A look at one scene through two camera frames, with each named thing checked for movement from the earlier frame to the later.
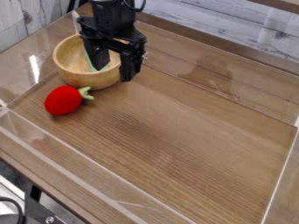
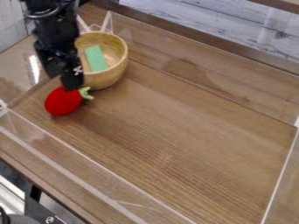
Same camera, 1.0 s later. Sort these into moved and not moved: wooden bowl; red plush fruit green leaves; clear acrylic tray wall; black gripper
Moved: black gripper
Not moved: red plush fruit green leaves; clear acrylic tray wall; wooden bowl
